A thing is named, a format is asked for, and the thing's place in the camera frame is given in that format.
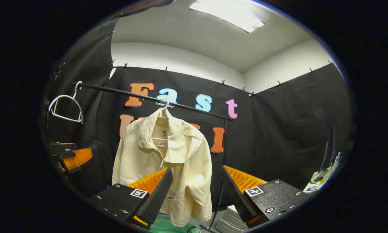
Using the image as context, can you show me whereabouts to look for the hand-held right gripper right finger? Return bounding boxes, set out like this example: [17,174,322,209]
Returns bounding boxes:
[220,165,311,228]

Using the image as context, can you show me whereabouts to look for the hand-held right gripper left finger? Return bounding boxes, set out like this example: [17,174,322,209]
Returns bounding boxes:
[87,167,174,230]

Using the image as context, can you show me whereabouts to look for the cream collared shirt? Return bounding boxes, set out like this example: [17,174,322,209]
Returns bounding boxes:
[112,108,213,227]

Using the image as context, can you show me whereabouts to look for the white clothes hanger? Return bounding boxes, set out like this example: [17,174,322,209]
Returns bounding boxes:
[48,81,84,124]
[152,98,170,141]

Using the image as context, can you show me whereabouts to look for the black clothes rack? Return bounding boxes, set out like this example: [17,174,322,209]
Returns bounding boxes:
[69,82,233,233]

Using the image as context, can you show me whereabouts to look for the black backdrop cloth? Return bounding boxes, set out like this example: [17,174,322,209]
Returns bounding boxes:
[42,18,348,207]

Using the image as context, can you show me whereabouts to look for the ceiling light panel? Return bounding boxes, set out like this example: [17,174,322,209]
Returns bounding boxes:
[189,0,265,33]

